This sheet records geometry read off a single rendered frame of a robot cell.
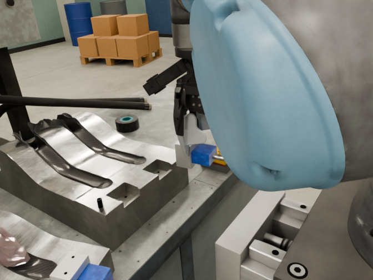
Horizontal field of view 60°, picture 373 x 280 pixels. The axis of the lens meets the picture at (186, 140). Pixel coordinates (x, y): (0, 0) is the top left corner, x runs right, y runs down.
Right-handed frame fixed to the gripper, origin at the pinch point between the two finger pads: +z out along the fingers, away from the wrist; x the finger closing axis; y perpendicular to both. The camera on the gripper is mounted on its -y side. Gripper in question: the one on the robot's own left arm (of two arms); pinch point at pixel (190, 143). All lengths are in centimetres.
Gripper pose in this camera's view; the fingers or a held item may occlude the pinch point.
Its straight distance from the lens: 67.7
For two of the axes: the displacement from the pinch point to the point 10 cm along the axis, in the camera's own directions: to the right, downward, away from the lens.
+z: 0.6, 8.9, 4.5
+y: 8.9, 1.5, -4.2
